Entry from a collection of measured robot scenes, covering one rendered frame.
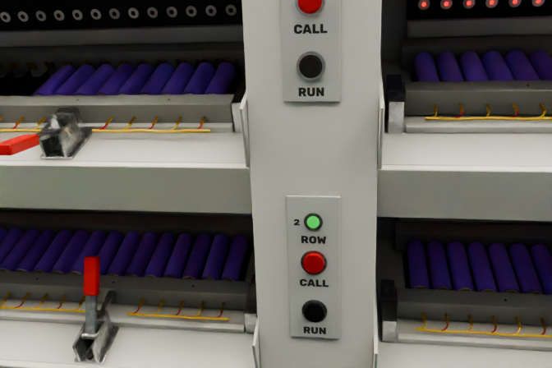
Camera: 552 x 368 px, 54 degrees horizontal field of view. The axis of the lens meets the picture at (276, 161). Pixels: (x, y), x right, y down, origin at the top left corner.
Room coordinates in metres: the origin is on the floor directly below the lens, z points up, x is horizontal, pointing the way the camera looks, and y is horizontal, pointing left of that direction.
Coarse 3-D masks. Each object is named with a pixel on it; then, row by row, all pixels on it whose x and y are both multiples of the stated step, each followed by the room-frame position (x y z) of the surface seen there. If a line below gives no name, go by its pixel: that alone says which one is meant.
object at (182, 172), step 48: (240, 96) 0.44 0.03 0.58; (96, 144) 0.44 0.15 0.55; (144, 144) 0.43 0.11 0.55; (192, 144) 0.43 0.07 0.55; (240, 144) 0.42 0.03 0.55; (0, 192) 0.43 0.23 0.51; (48, 192) 0.42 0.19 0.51; (96, 192) 0.41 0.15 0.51; (144, 192) 0.41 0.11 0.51; (192, 192) 0.40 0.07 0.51; (240, 192) 0.40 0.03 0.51
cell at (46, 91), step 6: (66, 66) 0.55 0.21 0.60; (60, 72) 0.54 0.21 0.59; (66, 72) 0.54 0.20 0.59; (72, 72) 0.55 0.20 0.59; (54, 78) 0.52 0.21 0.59; (60, 78) 0.53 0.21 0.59; (66, 78) 0.53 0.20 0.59; (48, 84) 0.51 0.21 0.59; (54, 84) 0.52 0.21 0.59; (60, 84) 0.52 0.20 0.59; (36, 90) 0.50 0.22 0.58; (42, 90) 0.50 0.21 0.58; (48, 90) 0.50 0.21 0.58; (54, 90) 0.51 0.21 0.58
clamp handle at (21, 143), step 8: (48, 120) 0.42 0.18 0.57; (56, 120) 0.42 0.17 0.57; (56, 128) 0.42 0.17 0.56; (24, 136) 0.38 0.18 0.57; (32, 136) 0.38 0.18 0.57; (40, 136) 0.39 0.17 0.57; (48, 136) 0.41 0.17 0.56; (0, 144) 0.36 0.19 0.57; (8, 144) 0.36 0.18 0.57; (16, 144) 0.36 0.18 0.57; (24, 144) 0.37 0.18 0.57; (32, 144) 0.38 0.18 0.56; (0, 152) 0.36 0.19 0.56; (8, 152) 0.36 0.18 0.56; (16, 152) 0.36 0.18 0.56
